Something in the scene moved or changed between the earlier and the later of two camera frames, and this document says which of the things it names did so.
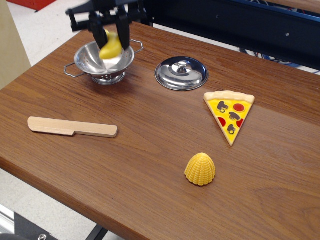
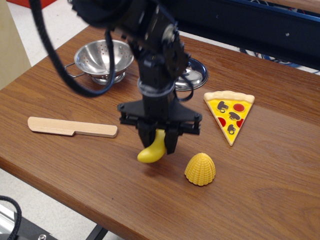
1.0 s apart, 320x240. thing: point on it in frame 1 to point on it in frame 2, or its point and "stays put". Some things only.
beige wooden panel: (14, 59) stays put
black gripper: (95, 9) to (160, 110)
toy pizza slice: (230, 109) stays put
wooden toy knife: (69, 127) stays put
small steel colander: (88, 61) stays put
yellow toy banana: (113, 47) to (156, 151)
